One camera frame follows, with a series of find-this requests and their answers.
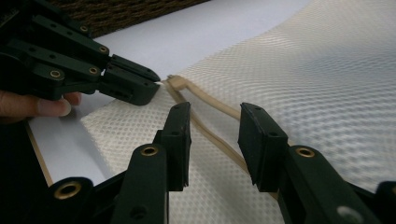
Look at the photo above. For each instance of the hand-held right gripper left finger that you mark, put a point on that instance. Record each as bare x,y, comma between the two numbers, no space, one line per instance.
146,186

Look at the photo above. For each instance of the white table mat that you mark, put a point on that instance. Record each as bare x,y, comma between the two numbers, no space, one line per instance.
186,40

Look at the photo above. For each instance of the brown wicker basket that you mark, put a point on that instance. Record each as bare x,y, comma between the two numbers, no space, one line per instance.
124,12

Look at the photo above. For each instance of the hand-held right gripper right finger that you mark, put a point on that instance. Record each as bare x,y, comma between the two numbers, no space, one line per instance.
299,186

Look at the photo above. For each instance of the cream mesh laundry bag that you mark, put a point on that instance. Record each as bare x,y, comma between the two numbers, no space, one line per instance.
311,77

